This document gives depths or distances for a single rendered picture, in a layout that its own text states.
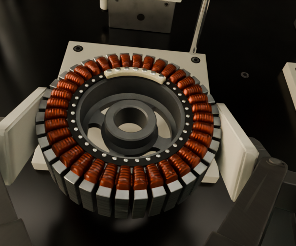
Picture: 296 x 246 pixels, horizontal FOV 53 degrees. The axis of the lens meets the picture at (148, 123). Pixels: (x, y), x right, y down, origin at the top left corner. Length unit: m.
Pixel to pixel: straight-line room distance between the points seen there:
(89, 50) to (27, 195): 0.16
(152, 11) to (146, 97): 0.17
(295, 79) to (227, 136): 0.19
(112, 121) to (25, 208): 0.10
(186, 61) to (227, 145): 0.17
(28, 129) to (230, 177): 0.11
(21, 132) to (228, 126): 0.11
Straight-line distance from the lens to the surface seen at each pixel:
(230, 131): 0.17
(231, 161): 0.16
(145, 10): 0.36
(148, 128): 0.18
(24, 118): 0.17
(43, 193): 0.25
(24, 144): 0.17
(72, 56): 0.32
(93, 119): 0.20
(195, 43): 0.33
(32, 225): 0.24
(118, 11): 0.36
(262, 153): 0.17
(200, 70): 0.32
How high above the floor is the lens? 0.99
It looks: 53 degrees down
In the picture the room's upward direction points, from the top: 9 degrees clockwise
